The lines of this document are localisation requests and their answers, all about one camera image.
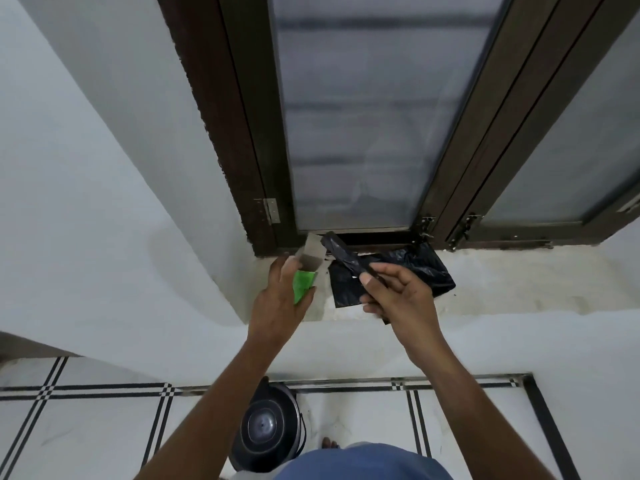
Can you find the person's right hand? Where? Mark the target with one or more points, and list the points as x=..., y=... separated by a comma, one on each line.
x=407, y=307

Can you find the person's left hand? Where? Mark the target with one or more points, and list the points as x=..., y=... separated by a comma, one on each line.
x=272, y=309

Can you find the person's left thumb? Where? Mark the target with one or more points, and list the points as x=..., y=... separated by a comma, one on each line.
x=307, y=299

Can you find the person's right thumb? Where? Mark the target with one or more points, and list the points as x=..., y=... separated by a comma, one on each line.
x=371, y=284

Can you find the black garbage bag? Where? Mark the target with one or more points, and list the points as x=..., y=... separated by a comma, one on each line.
x=345, y=254

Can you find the green and grey cardboard packet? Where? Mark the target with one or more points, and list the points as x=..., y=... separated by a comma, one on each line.
x=311, y=254

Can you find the person's left forearm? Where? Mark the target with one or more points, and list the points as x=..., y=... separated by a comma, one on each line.
x=220, y=409

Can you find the person's right forearm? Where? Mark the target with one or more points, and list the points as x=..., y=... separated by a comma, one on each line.
x=470, y=409

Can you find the flat black plastic bag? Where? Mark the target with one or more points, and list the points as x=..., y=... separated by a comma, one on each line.
x=430, y=272

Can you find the metal window latch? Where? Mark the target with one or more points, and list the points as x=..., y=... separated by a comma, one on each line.
x=426, y=228
x=462, y=232

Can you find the silver window hinge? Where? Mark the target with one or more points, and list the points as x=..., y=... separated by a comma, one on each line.
x=270, y=210
x=630, y=203

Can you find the black round lidded bin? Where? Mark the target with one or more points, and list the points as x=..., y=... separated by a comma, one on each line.
x=267, y=427

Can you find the person's foot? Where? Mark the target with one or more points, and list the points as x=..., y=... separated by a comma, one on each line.
x=330, y=443

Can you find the person's blue clothing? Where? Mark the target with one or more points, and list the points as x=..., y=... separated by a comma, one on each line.
x=360, y=464

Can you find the frosted glass window sash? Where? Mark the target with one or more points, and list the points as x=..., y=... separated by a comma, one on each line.
x=360, y=109
x=565, y=159

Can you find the dark wooden window frame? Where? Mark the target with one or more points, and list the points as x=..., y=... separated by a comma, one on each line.
x=220, y=124

